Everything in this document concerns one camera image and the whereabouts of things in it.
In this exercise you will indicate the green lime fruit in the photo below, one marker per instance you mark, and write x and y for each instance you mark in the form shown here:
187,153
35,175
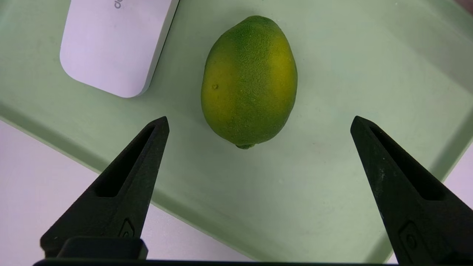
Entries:
249,81

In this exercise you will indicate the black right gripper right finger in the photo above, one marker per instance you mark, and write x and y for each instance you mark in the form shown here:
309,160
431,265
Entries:
406,199

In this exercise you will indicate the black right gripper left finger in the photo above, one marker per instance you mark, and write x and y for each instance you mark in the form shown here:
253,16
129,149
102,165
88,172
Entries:
125,199

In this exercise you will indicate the white rectangular board eraser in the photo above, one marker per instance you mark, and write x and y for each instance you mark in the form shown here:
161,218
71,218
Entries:
114,48

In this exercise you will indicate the light green plastic tray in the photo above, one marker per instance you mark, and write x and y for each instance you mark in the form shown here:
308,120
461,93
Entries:
314,184

